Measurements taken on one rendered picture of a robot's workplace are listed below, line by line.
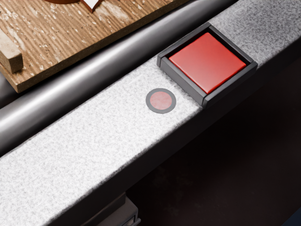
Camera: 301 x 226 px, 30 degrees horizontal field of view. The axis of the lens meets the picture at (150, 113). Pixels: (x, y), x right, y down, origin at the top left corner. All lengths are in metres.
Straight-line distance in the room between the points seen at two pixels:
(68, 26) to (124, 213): 0.21
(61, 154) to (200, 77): 0.16
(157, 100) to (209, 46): 0.08
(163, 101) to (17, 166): 0.16
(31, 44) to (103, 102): 0.10
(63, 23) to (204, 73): 0.16
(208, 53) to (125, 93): 0.10
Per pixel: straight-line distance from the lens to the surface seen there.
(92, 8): 0.62
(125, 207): 0.61
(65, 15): 0.62
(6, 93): 0.60
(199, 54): 0.60
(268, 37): 0.65
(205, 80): 0.58
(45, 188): 0.53
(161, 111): 0.57
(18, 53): 0.56
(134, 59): 0.61
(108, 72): 0.60
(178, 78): 0.58
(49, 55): 0.58
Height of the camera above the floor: 1.39
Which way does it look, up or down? 57 degrees down
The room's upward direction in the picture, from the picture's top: 7 degrees clockwise
